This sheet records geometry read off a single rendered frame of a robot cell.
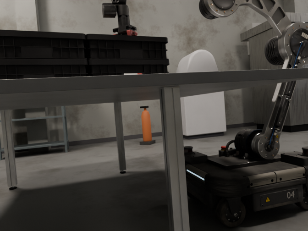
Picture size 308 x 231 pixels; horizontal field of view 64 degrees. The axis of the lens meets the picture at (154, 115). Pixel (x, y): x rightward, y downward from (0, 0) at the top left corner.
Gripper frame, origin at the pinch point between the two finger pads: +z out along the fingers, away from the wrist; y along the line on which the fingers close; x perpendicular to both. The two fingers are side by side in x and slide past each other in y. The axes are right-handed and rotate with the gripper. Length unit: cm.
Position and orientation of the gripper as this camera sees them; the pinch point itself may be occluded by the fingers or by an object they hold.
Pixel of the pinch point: (126, 46)
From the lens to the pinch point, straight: 127.0
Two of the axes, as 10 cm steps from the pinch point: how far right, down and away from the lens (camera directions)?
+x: 4.8, -0.6, 8.7
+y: 8.7, -0.6, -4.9
